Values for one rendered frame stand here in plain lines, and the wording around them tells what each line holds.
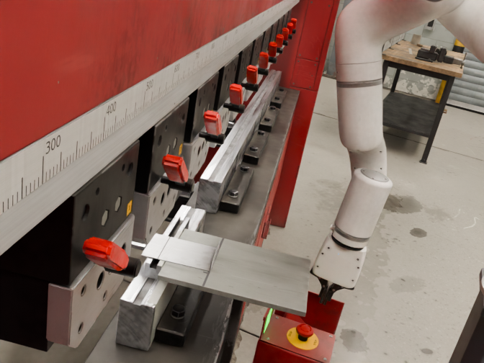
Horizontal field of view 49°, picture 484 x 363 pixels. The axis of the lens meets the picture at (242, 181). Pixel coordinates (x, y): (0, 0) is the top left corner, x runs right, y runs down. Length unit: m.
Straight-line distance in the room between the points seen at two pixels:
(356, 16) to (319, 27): 1.97
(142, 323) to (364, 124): 0.56
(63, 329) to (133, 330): 0.47
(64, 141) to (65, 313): 0.17
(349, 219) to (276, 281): 0.24
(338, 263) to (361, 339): 1.45
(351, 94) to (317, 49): 1.97
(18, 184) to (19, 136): 0.03
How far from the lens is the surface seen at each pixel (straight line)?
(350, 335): 2.63
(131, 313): 0.94
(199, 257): 1.00
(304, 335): 1.21
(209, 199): 1.43
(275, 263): 1.04
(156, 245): 1.02
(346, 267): 1.20
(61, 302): 0.49
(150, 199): 0.64
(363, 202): 1.12
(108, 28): 0.43
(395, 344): 2.69
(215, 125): 0.78
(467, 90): 8.48
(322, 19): 3.01
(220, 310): 1.10
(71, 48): 0.38
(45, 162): 0.37
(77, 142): 0.41
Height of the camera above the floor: 1.53
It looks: 23 degrees down
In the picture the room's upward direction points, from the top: 11 degrees clockwise
